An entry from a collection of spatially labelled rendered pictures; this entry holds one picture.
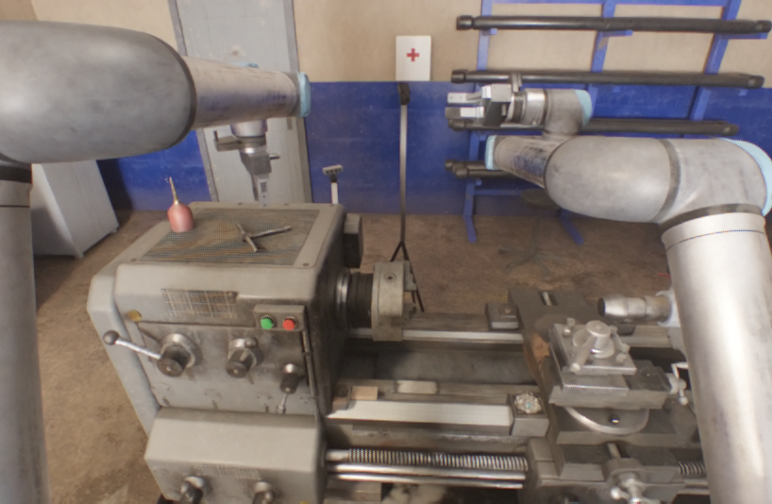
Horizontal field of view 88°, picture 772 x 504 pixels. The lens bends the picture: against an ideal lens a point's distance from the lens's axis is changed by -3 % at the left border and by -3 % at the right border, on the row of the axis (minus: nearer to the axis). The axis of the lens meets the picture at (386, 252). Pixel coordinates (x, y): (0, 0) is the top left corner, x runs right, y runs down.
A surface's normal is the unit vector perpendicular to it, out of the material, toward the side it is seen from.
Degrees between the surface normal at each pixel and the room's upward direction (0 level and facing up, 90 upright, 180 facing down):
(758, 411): 50
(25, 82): 72
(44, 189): 90
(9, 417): 85
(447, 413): 36
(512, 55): 90
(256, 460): 32
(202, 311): 90
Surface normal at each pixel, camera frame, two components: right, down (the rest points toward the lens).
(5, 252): 0.99, 0.03
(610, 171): -0.65, -0.06
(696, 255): -0.87, -0.18
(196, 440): -0.04, -0.47
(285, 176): -0.07, 0.51
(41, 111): 0.44, 0.54
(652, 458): -0.01, -0.86
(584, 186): -0.77, 0.35
